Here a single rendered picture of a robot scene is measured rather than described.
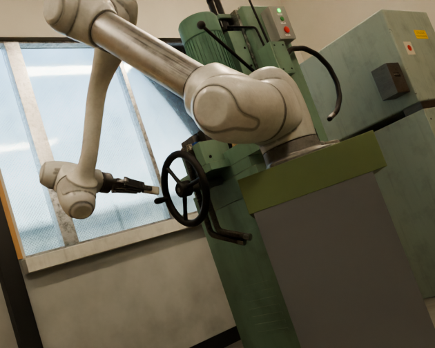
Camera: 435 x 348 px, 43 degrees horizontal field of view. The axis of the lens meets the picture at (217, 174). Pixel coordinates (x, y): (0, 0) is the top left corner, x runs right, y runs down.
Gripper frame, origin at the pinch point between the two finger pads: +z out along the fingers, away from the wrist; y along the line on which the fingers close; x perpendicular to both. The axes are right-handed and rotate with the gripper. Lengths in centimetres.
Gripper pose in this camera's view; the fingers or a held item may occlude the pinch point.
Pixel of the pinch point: (150, 189)
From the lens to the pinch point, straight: 209.6
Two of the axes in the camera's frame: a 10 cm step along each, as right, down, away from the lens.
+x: 0.4, 9.4, -3.5
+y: -5.5, 3.1, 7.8
